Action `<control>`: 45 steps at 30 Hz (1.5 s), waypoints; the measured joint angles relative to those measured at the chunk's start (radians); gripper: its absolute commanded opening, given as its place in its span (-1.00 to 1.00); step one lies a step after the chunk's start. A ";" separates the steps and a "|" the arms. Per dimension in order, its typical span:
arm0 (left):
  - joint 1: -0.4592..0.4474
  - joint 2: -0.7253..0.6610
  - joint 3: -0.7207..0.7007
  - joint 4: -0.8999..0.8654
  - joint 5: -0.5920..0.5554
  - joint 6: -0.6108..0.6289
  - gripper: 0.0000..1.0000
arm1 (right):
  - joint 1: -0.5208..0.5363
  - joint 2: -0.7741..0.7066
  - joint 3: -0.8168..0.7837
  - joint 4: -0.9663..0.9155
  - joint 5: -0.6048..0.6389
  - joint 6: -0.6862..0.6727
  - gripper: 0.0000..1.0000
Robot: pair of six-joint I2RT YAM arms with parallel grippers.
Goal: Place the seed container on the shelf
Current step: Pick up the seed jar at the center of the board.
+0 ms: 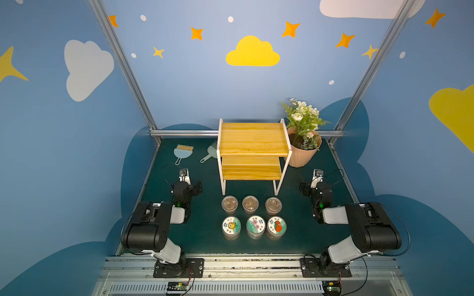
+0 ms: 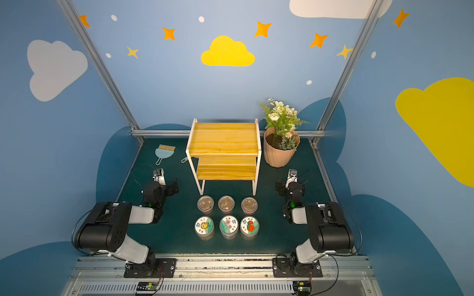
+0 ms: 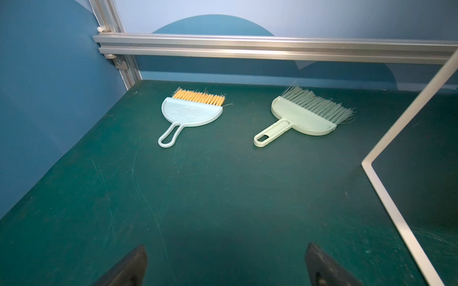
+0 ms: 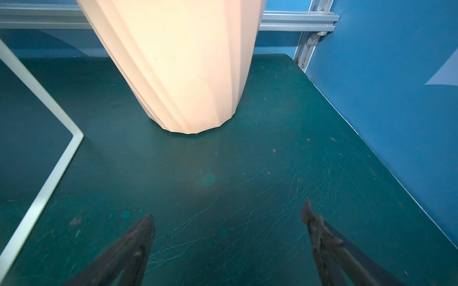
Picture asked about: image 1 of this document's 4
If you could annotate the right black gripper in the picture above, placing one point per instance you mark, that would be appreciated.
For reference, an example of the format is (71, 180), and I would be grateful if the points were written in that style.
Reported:
(305, 188)

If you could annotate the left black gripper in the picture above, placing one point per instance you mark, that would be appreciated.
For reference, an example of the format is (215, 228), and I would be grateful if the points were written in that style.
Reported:
(196, 188)

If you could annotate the strawberry label seed jar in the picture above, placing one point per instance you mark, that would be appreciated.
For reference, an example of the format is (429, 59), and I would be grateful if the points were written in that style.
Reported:
(276, 228)

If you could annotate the sunflower label seed jar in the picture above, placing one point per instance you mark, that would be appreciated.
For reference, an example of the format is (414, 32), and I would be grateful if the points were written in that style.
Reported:
(231, 228)

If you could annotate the pink flower label seed jar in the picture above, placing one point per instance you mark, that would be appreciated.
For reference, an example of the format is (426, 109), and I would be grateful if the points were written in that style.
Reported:
(255, 227)

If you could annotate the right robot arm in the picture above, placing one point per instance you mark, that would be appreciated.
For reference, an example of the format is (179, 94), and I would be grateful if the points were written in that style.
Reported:
(371, 229)

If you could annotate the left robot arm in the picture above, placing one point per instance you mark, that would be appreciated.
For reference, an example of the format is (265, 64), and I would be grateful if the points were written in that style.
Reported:
(147, 230)

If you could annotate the yellow wooden two-tier shelf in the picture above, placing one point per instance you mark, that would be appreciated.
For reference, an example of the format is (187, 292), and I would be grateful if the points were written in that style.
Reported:
(253, 152)

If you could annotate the left clear soil cup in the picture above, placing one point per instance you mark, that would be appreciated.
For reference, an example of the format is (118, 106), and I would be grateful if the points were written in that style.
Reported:
(230, 204)

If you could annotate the clear soil cup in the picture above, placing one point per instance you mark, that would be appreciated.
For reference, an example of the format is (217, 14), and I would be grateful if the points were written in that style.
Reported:
(230, 204)
(250, 204)
(273, 206)

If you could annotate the right clear soil cup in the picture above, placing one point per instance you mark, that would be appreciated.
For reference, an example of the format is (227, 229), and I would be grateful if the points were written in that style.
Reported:
(273, 206)

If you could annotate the blue dustpan brush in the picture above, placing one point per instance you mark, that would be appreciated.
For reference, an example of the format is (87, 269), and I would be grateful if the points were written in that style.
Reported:
(182, 152)

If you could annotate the middle clear soil cup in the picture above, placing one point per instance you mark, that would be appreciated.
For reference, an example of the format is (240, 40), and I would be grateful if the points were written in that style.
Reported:
(250, 204)

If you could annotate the pink pot with flowers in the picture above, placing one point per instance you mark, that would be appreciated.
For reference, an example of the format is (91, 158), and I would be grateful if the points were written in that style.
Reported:
(303, 122)

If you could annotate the left green circuit board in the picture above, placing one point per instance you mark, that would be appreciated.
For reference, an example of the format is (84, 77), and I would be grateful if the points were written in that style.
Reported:
(177, 287)

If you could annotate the green circuit board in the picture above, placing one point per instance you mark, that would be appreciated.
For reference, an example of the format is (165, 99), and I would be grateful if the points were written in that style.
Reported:
(177, 287)
(331, 288)

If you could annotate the right green circuit board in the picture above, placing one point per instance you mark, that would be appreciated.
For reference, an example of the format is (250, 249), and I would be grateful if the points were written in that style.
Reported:
(331, 288)

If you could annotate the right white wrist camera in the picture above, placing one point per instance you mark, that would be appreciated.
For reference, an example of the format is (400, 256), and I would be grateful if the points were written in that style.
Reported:
(317, 177)

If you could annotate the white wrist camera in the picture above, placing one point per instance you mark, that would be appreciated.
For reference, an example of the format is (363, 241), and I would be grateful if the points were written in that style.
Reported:
(317, 177)
(184, 176)

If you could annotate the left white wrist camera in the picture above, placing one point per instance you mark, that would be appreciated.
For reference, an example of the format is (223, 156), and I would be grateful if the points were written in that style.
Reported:
(184, 176)

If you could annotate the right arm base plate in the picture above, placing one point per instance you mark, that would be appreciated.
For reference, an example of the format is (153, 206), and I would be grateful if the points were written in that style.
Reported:
(313, 268)

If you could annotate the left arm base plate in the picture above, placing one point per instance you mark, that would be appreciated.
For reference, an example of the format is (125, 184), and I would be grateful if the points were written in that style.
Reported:
(184, 269)

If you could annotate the left aluminium frame post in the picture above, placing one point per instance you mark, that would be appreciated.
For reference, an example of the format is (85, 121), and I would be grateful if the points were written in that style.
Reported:
(102, 17)

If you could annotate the aluminium frame post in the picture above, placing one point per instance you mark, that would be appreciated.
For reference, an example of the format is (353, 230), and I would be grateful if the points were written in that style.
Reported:
(102, 17)
(387, 42)

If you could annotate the aluminium front rail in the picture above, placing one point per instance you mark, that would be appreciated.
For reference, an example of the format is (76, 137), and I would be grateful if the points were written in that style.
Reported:
(249, 275)

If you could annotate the right aluminium frame post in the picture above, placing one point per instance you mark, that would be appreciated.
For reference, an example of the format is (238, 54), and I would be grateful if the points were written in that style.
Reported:
(387, 42)

